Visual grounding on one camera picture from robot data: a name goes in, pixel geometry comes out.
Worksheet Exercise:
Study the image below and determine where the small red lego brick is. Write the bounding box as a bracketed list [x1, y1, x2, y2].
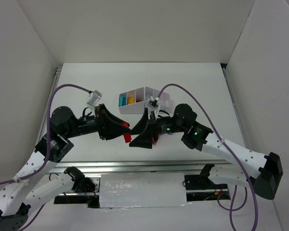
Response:
[122, 122, 132, 143]

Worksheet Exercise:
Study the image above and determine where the teal frog flower lego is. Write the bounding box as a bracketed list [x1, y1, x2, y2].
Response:
[118, 94, 127, 107]

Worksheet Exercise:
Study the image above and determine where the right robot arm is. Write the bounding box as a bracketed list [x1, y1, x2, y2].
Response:
[129, 103, 283, 200]

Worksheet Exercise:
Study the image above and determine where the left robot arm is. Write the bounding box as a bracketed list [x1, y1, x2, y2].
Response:
[0, 104, 130, 231]

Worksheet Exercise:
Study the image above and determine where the white divided organizer bin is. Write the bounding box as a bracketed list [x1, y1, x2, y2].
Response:
[118, 87, 173, 114]

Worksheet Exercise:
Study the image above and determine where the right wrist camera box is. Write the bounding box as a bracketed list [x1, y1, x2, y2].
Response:
[144, 96, 161, 117]

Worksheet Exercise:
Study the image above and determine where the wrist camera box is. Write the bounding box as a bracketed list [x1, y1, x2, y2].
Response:
[86, 90, 102, 108]
[144, 96, 161, 117]

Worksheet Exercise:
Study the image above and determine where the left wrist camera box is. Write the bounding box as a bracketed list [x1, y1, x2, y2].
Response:
[86, 90, 102, 108]

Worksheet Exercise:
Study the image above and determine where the aluminium frame rail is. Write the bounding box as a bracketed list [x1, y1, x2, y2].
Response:
[54, 63, 244, 173]

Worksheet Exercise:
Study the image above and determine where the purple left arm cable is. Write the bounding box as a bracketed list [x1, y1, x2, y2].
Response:
[0, 84, 92, 231]

